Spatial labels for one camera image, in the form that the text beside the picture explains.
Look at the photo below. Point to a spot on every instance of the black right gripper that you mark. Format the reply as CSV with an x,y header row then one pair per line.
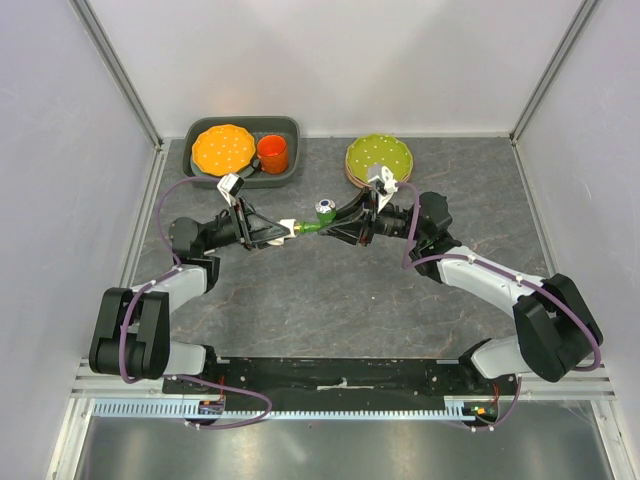
x,y
356,230

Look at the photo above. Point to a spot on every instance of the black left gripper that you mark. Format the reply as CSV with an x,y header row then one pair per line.
x,y
251,227

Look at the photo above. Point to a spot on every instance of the green plastic water faucet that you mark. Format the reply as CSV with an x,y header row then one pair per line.
x,y
317,220

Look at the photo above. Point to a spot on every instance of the white pvc elbow fitting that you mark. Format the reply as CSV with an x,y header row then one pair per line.
x,y
290,225

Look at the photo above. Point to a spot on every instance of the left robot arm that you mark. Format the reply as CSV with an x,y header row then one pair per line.
x,y
132,334

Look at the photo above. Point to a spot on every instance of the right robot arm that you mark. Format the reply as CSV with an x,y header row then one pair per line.
x,y
555,330

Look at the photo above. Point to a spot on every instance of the tan bottom plate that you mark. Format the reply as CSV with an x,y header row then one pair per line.
x,y
361,184

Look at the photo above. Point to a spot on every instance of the pink plate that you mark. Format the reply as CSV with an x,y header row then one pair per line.
x,y
363,176

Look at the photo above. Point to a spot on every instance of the teal plate under orange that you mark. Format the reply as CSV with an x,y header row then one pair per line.
x,y
244,173

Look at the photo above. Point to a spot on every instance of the green dotted plate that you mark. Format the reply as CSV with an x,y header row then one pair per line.
x,y
385,149

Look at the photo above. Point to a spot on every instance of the orange mug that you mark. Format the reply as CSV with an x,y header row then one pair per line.
x,y
271,155

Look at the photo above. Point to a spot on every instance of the orange dotted plate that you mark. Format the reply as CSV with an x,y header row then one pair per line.
x,y
223,149

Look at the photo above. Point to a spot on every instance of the grey plastic dish tub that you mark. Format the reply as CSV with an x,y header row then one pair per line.
x,y
257,126

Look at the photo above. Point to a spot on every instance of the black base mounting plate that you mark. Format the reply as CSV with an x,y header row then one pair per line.
x,y
369,384

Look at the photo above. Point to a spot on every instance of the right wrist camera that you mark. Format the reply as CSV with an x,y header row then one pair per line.
x,y
382,182

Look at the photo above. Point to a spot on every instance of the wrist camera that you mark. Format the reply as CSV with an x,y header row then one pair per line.
x,y
229,186
382,182

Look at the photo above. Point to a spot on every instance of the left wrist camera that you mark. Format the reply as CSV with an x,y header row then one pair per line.
x,y
229,186

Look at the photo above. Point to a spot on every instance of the grey slotted cable duct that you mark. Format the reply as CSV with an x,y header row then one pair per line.
x,y
452,410

